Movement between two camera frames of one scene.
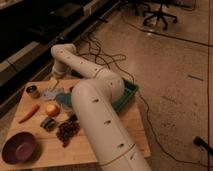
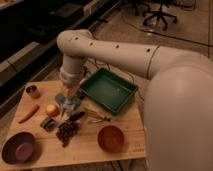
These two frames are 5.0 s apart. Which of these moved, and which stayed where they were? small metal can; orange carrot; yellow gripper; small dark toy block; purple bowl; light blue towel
Moved: yellow gripper; light blue towel
Stayed: orange carrot; small metal can; small dark toy block; purple bowl
